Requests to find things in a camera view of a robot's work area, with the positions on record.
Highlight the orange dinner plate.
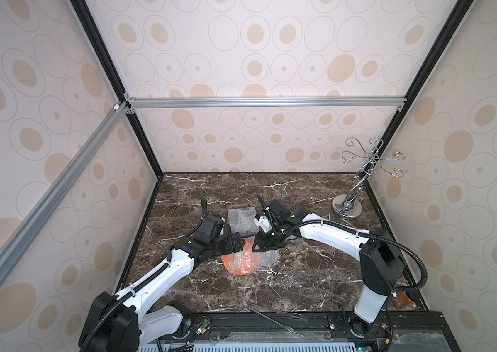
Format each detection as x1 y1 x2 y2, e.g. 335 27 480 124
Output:
222 251 261 276

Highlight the bubble wrap around orange plate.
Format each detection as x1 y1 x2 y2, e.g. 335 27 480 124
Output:
221 241 280 276

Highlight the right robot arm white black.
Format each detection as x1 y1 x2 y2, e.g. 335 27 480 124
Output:
252 197 428 336

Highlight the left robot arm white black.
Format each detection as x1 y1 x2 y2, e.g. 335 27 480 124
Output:
78 215 245 351

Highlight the bubble wrapped plate right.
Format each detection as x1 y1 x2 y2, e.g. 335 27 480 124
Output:
285 230 303 242

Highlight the bubble wrapped plate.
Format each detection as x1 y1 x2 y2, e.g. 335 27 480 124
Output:
227 207 259 238
285 230 303 242

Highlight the bubble wrapped plate left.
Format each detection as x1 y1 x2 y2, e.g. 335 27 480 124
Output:
227 207 259 238

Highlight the chrome mug tree stand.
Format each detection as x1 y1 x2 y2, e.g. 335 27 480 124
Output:
331 137 405 219

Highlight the amber jar black lid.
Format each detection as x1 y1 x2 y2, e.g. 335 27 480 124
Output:
393 291 413 310

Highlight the horizontal aluminium rail back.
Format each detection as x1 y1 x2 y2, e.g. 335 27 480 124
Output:
129 95 407 109

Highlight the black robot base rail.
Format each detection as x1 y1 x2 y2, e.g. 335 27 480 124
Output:
141 311 459 351

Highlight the diagonal aluminium rail left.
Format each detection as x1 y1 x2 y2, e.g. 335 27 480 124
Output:
0 101 130 287

